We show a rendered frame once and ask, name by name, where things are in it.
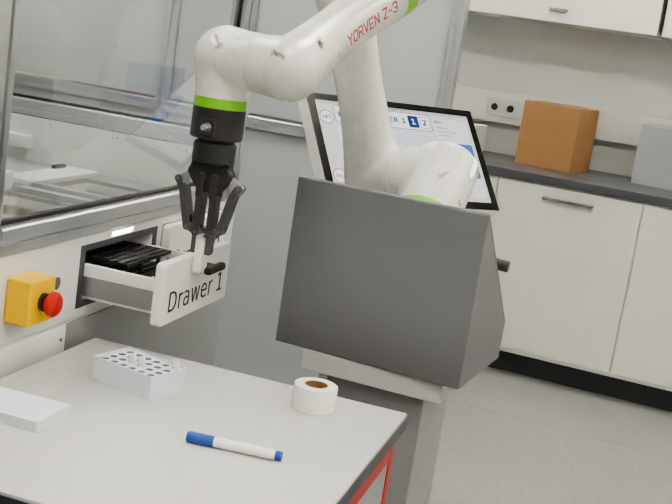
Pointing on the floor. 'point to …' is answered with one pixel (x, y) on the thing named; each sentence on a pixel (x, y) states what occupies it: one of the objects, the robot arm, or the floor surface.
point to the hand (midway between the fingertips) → (201, 253)
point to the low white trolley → (137, 432)
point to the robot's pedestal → (428, 434)
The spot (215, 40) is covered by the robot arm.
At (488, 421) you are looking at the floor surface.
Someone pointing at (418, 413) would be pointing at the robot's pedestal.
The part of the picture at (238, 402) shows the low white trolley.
